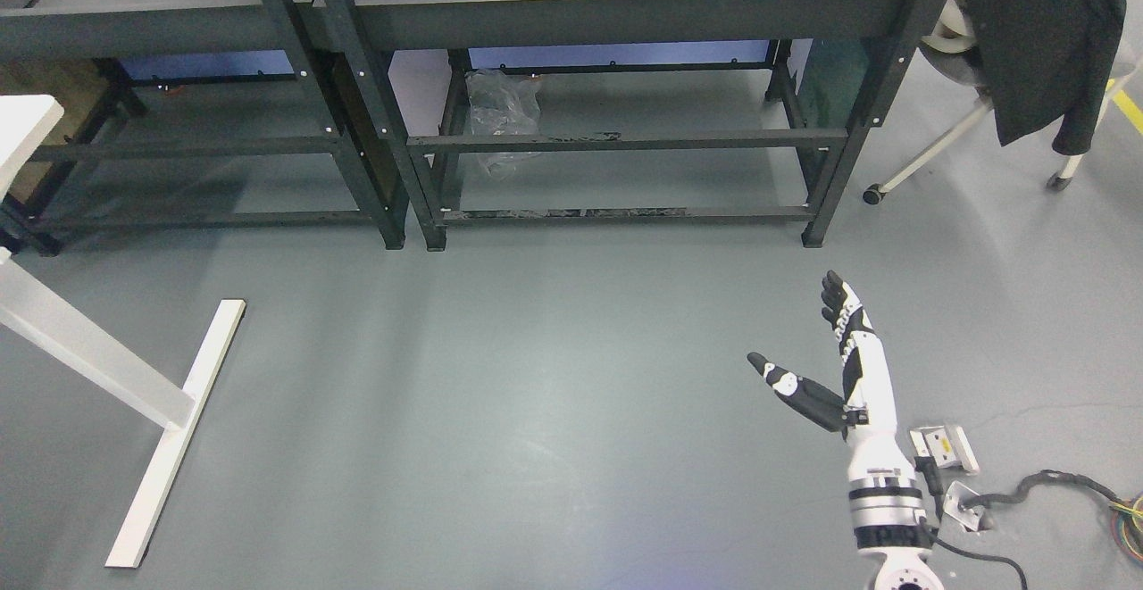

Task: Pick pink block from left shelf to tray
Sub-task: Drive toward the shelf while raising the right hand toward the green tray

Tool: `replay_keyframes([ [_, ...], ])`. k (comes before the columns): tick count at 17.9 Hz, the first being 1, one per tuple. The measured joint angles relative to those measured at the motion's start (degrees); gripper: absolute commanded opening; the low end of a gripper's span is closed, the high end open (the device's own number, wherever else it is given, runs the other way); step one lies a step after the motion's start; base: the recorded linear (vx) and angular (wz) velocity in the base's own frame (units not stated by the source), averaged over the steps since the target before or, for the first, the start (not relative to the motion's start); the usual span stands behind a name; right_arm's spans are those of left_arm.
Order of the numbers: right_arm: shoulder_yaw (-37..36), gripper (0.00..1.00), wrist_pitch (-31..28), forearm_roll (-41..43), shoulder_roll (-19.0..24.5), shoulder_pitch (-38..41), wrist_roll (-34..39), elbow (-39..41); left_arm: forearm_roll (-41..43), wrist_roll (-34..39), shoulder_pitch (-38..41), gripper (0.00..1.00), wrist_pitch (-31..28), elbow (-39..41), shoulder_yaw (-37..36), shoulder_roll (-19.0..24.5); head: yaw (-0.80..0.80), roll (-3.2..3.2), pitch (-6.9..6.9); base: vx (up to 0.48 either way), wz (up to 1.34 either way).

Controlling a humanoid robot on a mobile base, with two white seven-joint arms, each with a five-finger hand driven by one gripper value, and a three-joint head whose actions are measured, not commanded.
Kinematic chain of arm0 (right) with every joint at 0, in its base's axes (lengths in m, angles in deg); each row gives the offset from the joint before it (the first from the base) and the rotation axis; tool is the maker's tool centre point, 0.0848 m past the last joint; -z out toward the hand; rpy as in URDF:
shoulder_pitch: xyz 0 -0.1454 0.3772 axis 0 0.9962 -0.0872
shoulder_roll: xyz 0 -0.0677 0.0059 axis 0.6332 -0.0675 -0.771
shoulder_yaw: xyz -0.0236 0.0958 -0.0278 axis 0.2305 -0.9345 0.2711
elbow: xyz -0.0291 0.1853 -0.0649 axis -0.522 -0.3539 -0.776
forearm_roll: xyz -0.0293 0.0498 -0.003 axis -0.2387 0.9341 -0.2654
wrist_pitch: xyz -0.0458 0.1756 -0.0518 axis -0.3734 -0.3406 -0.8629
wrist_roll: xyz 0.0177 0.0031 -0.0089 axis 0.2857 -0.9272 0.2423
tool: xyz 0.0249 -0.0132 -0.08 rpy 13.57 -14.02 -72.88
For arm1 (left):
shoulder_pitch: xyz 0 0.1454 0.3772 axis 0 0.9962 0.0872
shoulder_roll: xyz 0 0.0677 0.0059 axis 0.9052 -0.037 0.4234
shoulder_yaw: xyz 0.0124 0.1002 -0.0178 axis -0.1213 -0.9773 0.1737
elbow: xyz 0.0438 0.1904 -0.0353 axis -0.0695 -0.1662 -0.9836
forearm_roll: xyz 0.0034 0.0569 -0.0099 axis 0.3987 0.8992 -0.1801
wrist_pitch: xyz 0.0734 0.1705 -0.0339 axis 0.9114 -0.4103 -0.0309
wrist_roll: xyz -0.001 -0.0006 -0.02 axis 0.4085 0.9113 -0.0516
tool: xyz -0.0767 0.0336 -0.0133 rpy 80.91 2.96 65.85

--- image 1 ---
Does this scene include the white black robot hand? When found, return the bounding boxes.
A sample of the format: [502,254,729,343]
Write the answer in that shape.
[748,270,917,483]

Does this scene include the right black metal shelf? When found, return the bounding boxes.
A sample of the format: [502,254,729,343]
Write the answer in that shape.
[317,0,944,252]

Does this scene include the black metal shelf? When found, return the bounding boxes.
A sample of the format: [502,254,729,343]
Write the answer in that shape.
[3,0,409,256]
[317,0,944,252]

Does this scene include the left black metal shelf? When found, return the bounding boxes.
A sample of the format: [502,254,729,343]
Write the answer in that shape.
[3,0,409,256]

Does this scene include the chair with black jacket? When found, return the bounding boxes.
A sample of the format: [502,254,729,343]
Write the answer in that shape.
[863,0,1140,206]

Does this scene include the clear plastic bag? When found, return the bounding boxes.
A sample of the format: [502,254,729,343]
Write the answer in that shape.
[465,70,542,136]

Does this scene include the grey metal bracket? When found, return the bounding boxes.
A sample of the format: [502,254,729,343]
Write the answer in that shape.
[909,424,989,532]

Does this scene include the black cable bundle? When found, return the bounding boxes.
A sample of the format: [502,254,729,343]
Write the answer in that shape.
[929,470,1143,590]

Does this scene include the white table leg frame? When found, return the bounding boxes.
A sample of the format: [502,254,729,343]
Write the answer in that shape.
[0,95,247,569]

